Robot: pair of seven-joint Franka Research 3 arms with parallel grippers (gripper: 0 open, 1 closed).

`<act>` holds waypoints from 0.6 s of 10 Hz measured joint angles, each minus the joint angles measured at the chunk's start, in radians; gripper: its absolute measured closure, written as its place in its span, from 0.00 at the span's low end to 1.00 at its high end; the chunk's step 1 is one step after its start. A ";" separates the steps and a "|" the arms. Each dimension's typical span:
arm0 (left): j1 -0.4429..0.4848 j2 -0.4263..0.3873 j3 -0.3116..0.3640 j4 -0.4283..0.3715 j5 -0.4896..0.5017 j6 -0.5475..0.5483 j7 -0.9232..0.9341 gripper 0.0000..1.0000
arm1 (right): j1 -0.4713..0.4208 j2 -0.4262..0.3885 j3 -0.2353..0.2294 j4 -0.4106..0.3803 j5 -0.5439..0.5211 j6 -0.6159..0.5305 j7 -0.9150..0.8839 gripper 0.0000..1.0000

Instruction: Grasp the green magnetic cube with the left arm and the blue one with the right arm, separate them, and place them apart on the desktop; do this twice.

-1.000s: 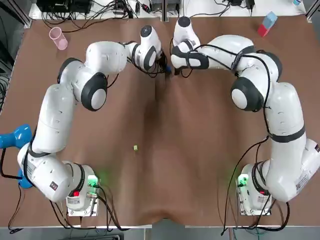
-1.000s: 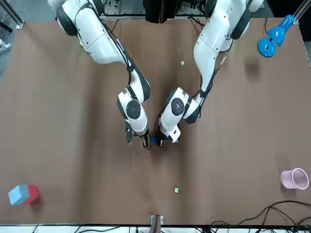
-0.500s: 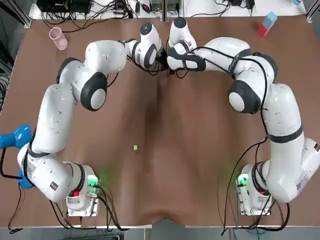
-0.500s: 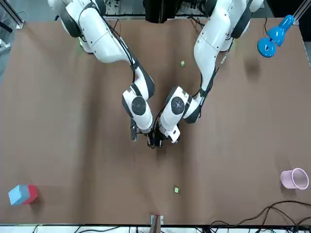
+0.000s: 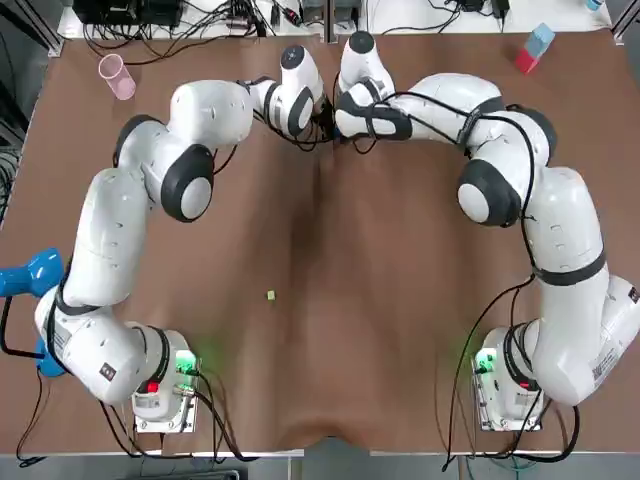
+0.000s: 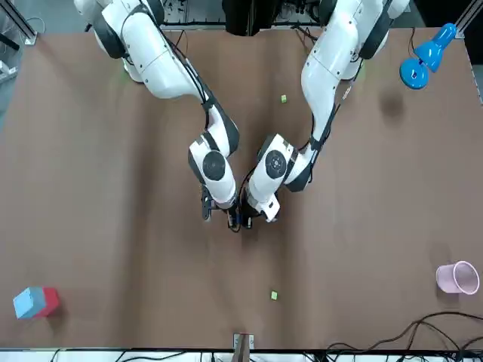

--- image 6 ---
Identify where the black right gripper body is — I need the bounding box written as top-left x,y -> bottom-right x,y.
226,205 -> 242,232

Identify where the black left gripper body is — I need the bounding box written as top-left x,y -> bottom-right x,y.
241,190 -> 261,229

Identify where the large red cube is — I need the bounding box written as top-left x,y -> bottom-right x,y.
39,287 -> 61,318

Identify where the large light blue cube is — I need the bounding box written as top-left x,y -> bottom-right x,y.
13,286 -> 48,321

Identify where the black equipment cabinet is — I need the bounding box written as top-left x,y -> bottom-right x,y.
221,0 -> 284,38

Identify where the pink plastic cup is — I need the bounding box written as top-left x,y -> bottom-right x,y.
435,259 -> 481,296

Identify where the blue desk lamp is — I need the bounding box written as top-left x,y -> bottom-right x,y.
399,22 -> 460,91

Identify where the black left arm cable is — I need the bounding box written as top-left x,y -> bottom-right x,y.
297,96 -> 343,182

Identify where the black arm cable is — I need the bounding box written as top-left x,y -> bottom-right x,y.
297,96 -> 343,182
158,26 -> 214,133

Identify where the aluminium frame post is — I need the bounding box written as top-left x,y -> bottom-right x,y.
0,0 -> 38,47
454,0 -> 483,39
232,332 -> 254,362

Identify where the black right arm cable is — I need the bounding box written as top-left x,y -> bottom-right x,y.
158,26 -> 214,133

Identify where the black power cable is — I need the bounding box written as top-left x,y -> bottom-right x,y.
325,311 -> 483,354

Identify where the black lamp cable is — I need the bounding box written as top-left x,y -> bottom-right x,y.
408,25 -> 420,57

